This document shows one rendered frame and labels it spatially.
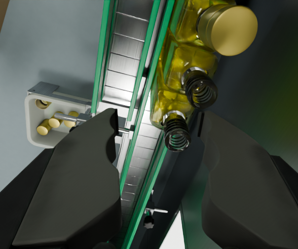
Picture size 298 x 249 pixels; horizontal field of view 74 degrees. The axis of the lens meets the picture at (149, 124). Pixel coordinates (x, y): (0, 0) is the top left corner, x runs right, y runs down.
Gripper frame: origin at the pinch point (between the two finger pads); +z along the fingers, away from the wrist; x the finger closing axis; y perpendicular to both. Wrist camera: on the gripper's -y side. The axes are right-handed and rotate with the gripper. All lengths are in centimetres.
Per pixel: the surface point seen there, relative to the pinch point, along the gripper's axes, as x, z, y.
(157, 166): 1.9, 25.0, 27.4
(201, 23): 3.7, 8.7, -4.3
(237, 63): 18.9, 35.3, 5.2
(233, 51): 5.6, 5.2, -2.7
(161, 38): 1.1, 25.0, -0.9
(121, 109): -7.5, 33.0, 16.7
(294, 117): 15.9, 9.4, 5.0
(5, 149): -53, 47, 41
